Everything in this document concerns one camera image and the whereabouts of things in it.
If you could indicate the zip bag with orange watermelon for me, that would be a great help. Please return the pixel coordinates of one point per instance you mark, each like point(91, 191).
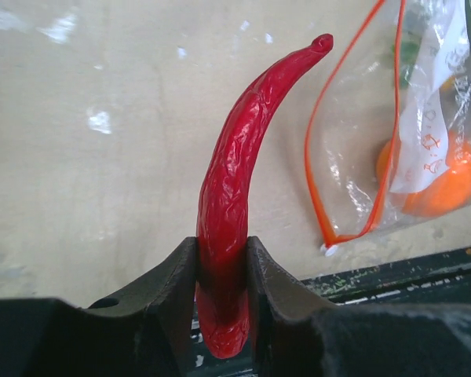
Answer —
point(407, 67)

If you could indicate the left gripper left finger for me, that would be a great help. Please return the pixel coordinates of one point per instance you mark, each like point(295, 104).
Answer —
point(142, 329)

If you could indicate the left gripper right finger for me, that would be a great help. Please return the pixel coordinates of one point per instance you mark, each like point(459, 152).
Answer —
point(357, 334)

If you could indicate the orange fake orange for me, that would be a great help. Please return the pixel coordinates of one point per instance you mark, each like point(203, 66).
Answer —
point(451, 189)

